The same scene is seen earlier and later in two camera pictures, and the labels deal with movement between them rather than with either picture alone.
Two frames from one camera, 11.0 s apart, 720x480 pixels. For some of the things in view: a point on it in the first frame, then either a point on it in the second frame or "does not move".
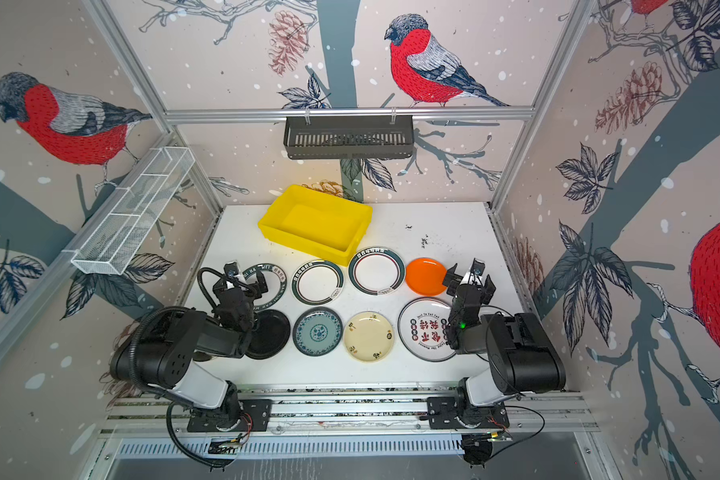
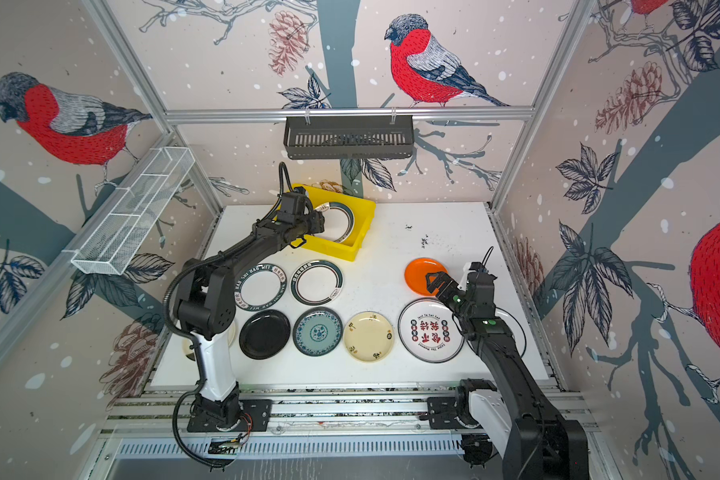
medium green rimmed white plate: x=317 y=282 does not move
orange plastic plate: x=426 y=276 does not move
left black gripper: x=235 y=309 → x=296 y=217
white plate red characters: x=422 y=328 does not move
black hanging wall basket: x=349 y=136 does not move
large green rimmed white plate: x=376 y=270 → x=338 y=222
